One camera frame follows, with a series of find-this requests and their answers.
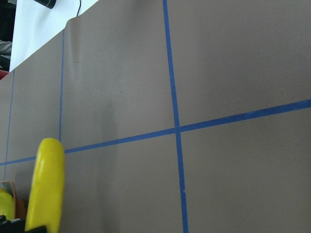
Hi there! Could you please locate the bright yellow banana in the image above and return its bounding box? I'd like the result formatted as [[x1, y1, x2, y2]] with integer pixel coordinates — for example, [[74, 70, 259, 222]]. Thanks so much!
[[0, 188, 15, 220]]

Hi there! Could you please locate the black cylinder on desk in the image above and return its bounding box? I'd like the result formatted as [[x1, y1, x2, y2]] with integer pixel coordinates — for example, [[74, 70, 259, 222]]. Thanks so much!
[[34, 0, 57, 9]]

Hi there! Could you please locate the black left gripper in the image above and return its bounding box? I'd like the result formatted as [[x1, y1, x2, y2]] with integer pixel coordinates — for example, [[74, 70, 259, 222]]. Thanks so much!
[[0, 215, 47, 233]]

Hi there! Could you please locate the grey square plate orange rim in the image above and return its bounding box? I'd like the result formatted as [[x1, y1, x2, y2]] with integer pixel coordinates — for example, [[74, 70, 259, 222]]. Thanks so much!
[[0, 181, 27, 219]]

